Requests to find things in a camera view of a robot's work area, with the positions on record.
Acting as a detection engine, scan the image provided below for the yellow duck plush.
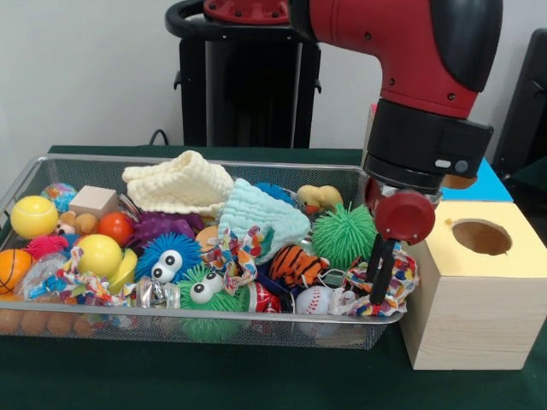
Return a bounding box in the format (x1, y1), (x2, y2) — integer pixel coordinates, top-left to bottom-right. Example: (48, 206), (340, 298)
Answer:
(297, 184), (344, 214)

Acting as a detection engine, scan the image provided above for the blue spiky ball with eyes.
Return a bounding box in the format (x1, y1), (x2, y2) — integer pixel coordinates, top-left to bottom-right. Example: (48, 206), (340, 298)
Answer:
(135, 232), (203, 284)

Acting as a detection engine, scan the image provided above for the shallow clear mesh bin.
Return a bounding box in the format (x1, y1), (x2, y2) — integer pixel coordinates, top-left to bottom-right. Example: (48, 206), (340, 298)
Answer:
(0, 154), (406, 351)

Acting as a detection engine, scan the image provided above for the orange striped tiger plush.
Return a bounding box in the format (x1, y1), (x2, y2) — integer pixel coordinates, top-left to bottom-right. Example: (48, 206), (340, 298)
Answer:
(268, 244), (331, 288)

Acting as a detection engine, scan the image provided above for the light blue waffle cloth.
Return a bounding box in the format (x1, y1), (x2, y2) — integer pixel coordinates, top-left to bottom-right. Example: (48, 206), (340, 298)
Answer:
(217, 178), (312, 266)

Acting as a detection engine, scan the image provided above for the black looped cable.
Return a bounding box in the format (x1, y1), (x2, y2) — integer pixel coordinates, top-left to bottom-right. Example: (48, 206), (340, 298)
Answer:
(148, 128), (171, 149)

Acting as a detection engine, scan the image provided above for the dark green side table cloth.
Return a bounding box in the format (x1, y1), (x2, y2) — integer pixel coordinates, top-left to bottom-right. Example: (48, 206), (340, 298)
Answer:
(510, 155), (547, 206)

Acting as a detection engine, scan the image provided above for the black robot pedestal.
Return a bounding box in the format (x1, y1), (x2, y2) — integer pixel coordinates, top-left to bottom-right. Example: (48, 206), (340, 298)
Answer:
(165, 0), (342, 149)

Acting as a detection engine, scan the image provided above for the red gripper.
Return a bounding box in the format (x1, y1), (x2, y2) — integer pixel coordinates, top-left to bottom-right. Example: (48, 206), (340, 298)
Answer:
(365, 177), (436, 306)

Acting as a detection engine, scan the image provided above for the multicoloured patterned cloth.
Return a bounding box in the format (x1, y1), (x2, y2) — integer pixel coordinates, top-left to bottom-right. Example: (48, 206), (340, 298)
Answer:
(55, 247), (136, 308)
(200, 225), (264, 296)
(332, 245), (419, 318)

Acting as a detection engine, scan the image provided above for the wooden box with three holes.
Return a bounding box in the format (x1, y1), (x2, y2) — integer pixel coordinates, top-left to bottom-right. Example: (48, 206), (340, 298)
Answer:
(361, 104), (547, 371)

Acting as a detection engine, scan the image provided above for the white toy baseball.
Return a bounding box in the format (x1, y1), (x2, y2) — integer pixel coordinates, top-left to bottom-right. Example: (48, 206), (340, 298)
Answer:
(294, 284), (335, 316)

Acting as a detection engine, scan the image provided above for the orange toy basketball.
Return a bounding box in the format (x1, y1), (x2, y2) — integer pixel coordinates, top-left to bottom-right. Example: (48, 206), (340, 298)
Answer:
(0, 249), (34, 296)

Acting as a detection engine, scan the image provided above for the green spiky rubber ball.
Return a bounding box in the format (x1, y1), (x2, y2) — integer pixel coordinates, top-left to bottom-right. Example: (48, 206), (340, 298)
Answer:
(310, 203), (380, 271)

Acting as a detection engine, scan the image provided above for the yellow tennis ball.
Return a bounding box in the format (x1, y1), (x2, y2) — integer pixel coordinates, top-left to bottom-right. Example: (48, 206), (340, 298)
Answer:
(10, 195), (60, 239)

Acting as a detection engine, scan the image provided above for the green spiky ball with eyes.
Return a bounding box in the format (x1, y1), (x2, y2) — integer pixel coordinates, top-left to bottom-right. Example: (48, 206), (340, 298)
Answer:
(177, 263), (253, 343)

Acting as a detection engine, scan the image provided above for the cream waffle cloth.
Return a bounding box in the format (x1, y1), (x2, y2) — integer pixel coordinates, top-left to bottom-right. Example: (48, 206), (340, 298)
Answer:
(121, 149), (235, 217)

